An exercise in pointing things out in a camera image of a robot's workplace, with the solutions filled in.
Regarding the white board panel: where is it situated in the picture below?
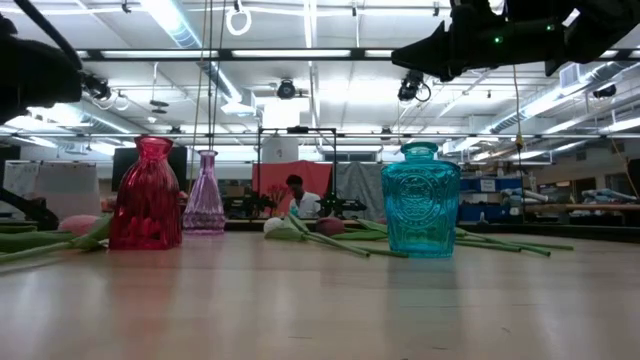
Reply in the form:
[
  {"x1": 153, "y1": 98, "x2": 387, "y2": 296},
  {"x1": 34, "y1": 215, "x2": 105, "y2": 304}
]
[{"x1": 2, "y1": 160, "x2": 101, "y2": 221}]

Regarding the blue bin with white label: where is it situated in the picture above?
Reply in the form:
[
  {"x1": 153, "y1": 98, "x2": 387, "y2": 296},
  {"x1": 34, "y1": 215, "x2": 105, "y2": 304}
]
[{"x1": 458, "y1": 175, "x2": 525, "y2": 195}]

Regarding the black slanted strut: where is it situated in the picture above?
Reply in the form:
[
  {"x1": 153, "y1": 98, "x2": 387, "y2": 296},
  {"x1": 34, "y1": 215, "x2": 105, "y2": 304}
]
[{"x1": 0, "y1": 187, "x2": 60, "y2": 232}]

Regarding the white tulip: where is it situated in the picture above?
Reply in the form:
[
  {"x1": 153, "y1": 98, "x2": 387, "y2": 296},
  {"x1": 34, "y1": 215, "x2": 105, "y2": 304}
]
[
  {"x1": 282, "y1": 213, "x2": 410, "y2": 260},
  {"x1": 262, "y1": 214, "x2": 372, "y2": 259}
]

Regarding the red cloth backdrop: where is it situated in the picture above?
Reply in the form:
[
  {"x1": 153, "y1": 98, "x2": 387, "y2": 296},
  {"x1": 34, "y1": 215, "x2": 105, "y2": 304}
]
[{"x1": 251, "y1": 159, "x2": 335, "y2": 217}]

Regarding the black metal stand frame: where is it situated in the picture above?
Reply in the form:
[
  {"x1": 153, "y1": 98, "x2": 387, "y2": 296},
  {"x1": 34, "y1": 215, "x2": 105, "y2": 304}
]
[{"x1": 256, "y1": 126, "x2": 338, "y2": 221}]

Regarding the red glass vase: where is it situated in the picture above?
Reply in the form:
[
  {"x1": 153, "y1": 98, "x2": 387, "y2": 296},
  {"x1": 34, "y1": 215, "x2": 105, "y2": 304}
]
[{"x1": 108, "y1": 135, "x2": 183, "y2": 251}]

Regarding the purple glass vase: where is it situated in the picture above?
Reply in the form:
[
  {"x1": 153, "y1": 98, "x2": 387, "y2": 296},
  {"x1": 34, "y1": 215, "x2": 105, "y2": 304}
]
[{"x1": 181, "y1": 149, "x2": 227, "y2": 236}]

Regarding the black overhead camera with cable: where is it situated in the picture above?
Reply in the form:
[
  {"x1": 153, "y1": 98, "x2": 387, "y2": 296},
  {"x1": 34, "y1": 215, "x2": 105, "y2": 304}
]
[{"x1": 397, "y1": 69, "x2": 432, "y2": 104}]

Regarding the blue storage bin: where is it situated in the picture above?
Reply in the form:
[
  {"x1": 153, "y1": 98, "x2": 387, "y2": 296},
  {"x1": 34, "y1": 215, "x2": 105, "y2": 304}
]
[{"x1": 458, "y1": 202, "x2": 525, "y2": 223}]

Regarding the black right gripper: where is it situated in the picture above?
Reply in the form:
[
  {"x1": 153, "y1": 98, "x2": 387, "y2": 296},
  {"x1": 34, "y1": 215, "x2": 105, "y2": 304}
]
[{"x1": 391, "y1": 17, "x2": 495, "y2": 83}]

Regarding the black overhead beam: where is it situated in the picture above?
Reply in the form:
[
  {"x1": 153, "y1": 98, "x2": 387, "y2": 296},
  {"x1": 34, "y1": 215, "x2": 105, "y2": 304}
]
[{"x1": 74, "y1": 47, "x2": 640, "y2": 63}]

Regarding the white cylinder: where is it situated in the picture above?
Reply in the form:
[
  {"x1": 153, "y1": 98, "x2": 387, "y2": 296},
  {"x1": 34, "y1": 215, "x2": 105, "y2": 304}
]
[{"x1": 261, "y1": 136, "x2": 300, "y2": 164}]

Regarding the person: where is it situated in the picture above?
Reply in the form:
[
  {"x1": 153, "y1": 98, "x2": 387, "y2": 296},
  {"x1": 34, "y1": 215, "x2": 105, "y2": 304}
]
[{"x1": 285, "y1": 174, "x2": 322, "y2": 219}]

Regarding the black monitor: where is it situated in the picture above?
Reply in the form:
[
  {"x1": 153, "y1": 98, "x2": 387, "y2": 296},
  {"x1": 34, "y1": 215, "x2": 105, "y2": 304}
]
[{"x1": 111, "y1": 146, "x2": 189, "y2": 193}]

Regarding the red flower bunch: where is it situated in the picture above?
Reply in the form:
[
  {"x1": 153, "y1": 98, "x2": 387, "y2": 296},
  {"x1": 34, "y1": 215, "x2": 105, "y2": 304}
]
[{"x1": 267, "y1": 183, "x2": 290, "y2": 217}]

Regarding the grey cloth backdrop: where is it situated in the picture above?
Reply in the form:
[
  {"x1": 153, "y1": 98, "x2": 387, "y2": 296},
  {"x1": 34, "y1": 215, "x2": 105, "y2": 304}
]
[{"x1": 332, "y1": 162, "x2": 386, "y2": 221}]

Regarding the white hanging ring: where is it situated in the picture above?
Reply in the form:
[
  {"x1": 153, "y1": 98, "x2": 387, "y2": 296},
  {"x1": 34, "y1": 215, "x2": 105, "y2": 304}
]
[{"x1": 224, "y1": 4, "x2": 253, "y2": 37}]

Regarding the long wooden table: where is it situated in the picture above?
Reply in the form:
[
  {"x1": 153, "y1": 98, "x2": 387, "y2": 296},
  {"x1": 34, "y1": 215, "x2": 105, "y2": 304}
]
[{"x1": 522, "y1": 201, "x2": 640, "y2": 226}]

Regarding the hanging cable with yellow plug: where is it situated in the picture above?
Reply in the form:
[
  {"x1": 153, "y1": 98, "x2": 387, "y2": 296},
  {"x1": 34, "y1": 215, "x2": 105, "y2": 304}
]
[{"x1": 512, "y1": 64, "x2": 525, "y2": 166}]

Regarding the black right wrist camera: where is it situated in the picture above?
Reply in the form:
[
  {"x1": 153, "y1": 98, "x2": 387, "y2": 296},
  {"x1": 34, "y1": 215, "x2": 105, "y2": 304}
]
[{"x1": 449, "y1": 0, "x2": 506, "y2": 24}]

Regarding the teal glass vase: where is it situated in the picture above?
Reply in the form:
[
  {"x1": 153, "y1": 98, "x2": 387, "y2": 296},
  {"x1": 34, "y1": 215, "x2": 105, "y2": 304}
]
[{"x1": 380, "y1": 141, "x2": 462, "y2": 260}]

